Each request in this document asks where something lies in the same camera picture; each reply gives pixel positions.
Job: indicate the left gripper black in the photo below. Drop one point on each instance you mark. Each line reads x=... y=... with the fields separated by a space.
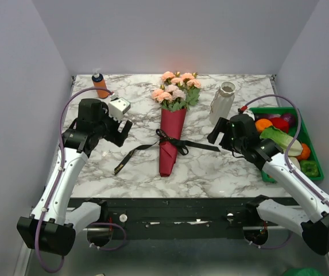
x=117 y=137

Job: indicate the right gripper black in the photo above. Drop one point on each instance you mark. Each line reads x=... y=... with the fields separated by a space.
x=221 y=126

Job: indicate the black ribbon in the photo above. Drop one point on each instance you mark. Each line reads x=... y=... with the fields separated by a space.
x=181 y=145

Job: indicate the dark red wrapping paper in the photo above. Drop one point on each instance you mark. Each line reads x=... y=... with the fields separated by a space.
x=172 y=124

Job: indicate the pink flower bunch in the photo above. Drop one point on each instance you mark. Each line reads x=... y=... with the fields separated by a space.
x=177 y=91

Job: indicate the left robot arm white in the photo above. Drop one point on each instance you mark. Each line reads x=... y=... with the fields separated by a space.
x=50 y=227

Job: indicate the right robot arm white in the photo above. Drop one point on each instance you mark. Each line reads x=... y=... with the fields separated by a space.
x=311 y=221

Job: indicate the white ribbed vase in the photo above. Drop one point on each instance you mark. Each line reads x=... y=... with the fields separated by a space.
x=222 y=102

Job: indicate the toy eggplant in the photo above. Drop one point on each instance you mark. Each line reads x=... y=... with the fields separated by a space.
x=268 y=116

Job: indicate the toy orange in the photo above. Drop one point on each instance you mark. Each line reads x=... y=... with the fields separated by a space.
x=262 y=124

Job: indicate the toy red pepper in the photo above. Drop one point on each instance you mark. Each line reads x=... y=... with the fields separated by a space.
x=280 y=124

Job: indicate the orange pump bottle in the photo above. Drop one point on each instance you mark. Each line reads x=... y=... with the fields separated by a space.
x=98 y=81

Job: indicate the toy lettuce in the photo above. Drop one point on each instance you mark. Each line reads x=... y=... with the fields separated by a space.
x=283 y=140

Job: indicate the toy purple onion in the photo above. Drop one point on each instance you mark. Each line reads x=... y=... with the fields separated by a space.
x=290 y=119

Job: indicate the toy white radish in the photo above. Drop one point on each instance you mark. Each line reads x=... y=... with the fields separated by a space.
x=295 y=162

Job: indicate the green plastic tray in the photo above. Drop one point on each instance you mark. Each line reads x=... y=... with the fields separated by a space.
x=298 y=134

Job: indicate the toy tangerine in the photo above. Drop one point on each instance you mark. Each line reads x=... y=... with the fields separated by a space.
x=305 y=154

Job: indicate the toy green pepper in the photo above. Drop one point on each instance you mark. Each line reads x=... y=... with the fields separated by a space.
x=309 y=168

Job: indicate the green object at bottom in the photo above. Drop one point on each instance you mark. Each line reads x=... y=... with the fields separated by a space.
x=308 y=271

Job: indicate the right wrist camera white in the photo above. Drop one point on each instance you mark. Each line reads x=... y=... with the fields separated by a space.
x=246 y=111

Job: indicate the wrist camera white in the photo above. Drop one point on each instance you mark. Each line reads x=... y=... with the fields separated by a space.
x=246 y=111
x=118 y=107

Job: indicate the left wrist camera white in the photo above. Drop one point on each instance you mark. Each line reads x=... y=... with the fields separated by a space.
x=118 y=107

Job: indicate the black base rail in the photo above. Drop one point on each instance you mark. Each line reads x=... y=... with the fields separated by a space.
x=178 y=218

